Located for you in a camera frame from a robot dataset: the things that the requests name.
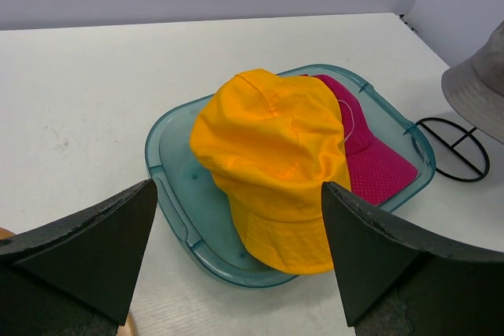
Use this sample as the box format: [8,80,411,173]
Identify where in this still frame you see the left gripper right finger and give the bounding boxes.
[321,182,503,335]

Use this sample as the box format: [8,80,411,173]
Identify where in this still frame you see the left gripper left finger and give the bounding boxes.
[1,179,158,335]

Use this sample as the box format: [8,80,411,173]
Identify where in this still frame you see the magenta baseball cap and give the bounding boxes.
[315,74,417,205]

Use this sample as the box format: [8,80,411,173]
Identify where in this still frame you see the yellow bucket hat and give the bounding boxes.
[190,68,350,275]

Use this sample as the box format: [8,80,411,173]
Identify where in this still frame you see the grey bucket hat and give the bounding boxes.
[441,24,503,142]

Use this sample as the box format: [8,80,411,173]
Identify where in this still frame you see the teal plastic tray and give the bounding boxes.
[145,64,435,289]

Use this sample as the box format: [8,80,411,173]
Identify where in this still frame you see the black wire hat stand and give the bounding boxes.
[415,116,491,183]

